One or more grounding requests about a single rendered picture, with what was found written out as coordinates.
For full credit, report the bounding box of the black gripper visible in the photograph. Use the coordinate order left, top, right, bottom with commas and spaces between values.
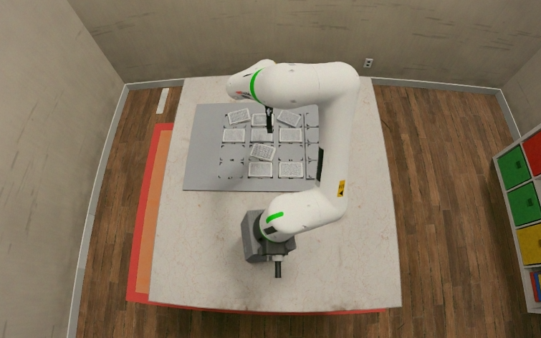
265, 106, 273, 134

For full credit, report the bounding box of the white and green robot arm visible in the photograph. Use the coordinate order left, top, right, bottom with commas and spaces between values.
226, 59, 360, 278

